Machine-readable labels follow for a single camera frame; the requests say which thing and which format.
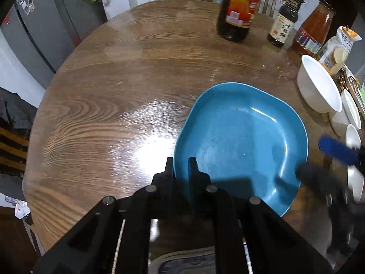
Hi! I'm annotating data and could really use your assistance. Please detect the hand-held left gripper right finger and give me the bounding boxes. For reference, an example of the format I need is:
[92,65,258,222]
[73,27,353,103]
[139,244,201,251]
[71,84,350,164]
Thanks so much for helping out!
[188,157,333,274]

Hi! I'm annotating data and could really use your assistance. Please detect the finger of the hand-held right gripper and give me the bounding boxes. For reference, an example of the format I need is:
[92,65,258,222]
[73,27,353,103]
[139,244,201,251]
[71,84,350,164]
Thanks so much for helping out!
[318,136,365,176]
[296,162,347,196]

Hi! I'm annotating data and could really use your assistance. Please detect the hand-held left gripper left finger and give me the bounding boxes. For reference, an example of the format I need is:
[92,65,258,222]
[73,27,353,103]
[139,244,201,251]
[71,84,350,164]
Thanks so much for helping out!
[34,157,175,274]

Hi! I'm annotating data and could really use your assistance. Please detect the small white bowl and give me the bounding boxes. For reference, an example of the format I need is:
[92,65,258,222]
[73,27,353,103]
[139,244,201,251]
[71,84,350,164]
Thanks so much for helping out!
[346,164,365,204]
[346,124,362,150]
[328,89,362,136]

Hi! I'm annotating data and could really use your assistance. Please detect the blue plate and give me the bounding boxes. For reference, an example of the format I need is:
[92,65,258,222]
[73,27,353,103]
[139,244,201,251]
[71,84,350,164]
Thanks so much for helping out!
[173,82,309,217]

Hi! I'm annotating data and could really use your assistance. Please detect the large white bowl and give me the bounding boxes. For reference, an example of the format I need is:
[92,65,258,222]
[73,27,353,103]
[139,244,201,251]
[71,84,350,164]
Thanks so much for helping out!
[297,55,343,113]

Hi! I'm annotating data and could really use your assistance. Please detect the woven basket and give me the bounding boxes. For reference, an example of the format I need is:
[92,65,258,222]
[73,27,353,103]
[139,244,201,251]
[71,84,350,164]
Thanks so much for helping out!
[338,66,365,107]

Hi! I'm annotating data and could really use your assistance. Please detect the orange sauce jar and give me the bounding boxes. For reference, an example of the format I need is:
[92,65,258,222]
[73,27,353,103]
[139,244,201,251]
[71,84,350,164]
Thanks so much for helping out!
[292,0,336,58]

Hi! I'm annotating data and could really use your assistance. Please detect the small dark sauce bottle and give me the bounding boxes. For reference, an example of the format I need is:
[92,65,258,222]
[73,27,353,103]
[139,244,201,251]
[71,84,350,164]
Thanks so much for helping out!
[267,0,305,48]

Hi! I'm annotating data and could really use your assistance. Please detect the crumpled paper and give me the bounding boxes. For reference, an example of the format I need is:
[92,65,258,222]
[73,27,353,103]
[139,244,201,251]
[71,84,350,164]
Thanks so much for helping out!
[5,195,31,220]

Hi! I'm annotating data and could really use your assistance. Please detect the wooden side chair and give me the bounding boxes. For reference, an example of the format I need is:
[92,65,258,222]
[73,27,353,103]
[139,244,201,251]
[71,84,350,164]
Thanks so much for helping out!
[0,128,29,174]

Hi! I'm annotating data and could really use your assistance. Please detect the dark cloth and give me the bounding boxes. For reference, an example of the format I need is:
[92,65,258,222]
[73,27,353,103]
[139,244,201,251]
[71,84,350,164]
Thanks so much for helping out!
[0,87,38,133]

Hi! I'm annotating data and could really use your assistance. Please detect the large soy sauce bottle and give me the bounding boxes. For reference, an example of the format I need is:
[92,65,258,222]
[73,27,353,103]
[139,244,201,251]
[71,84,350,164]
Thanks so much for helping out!
[217,0,266,42]

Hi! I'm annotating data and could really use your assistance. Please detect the grey refrigerator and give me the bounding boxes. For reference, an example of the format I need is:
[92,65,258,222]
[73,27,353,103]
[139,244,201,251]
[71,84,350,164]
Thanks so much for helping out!
[0,0,107,92]

